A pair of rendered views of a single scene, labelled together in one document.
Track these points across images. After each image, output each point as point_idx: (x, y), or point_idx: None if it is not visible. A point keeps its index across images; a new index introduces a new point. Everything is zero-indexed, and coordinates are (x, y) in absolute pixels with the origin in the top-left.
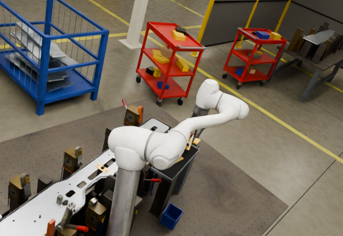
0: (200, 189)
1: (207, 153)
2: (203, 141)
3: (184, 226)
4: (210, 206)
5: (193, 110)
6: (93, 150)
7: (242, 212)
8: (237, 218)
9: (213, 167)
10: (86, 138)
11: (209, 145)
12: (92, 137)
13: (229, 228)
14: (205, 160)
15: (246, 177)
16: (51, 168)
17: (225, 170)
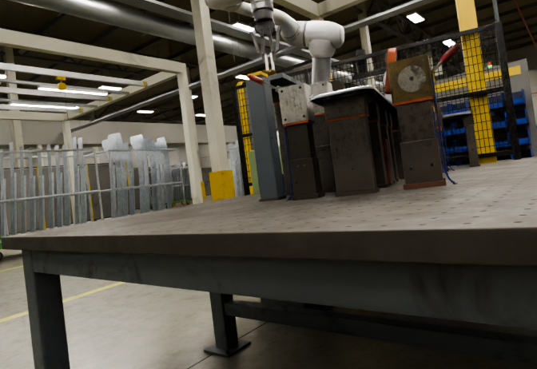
0: (219, 208)
1: (169, 225)
2: (167, 233)
3: (253, 198)
4: (206, 207)
5: (273, 9)
6: (476, 176)
7: (141, 216)
8: (158, 212)
9: (167, 220)
10: (527, 172)
11: (148, 233)
12: (522, 174)
13: (180, 208)
14: (186, 220)
15: (65, 233)
16: (491, 170)
17: (130, 225)
